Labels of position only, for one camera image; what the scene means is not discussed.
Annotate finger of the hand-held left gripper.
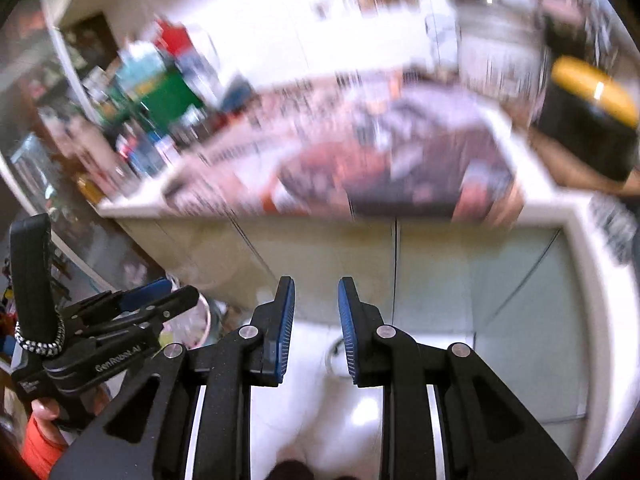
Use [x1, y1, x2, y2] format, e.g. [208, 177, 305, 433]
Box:
[67, 278, 173, 328]
[95, 286, 201, 356]

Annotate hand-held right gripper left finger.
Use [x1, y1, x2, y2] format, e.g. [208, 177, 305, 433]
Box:
[50, 276, 296, 480]

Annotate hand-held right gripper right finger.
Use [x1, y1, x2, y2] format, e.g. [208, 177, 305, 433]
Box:
[337, 276, 578, 480]

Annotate bag-lined waste bin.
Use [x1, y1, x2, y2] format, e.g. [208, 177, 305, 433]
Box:
[167, 284, 224, 354]

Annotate person's left forearm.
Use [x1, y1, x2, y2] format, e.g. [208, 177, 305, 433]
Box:
[22, 416, 71, 480]

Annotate person's left hand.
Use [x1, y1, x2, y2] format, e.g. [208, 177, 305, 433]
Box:
[30, 397, 63, 424]

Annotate text newspaper sheet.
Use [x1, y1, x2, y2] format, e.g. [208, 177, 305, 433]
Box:
[164, 149, 302, 217]

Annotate colour photo newspaper sheet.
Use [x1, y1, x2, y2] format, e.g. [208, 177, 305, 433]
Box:
[270, 130, 523, 222]

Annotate green metal box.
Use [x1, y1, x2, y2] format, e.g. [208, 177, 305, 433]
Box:
[117, 72, 207, 122]

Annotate blue plastic basin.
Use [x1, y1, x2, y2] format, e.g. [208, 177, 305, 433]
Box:
[220, 77, 257, 112]

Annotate teal tissue pack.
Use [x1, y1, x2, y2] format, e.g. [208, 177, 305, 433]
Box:
[117, 47, 167, 94]

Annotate grey newspaper sheet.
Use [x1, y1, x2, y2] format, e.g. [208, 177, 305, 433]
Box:
[350, 85, 502, 137]

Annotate vintage print paper sheet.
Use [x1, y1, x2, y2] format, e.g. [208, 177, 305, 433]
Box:
[210, 74, 402, 127]

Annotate red plastic jar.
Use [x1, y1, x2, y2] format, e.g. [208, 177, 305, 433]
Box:
[154, 22, 194, 59]

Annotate grey cloth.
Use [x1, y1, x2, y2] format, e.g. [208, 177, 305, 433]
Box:
[590, 195, 639, 264]

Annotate black pot with yellow lid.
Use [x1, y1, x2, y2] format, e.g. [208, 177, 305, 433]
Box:
[531, 55, 640, 184]

